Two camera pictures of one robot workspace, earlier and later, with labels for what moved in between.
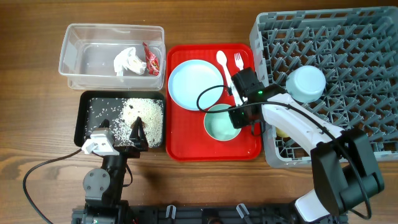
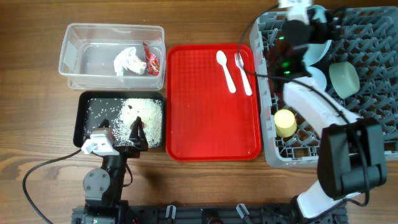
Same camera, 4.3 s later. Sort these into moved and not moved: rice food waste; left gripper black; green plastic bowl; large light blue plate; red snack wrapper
Moved: green plastic bowl; large light blue plate
Not moved: left gripper black; rice food waste; red snack wrapper
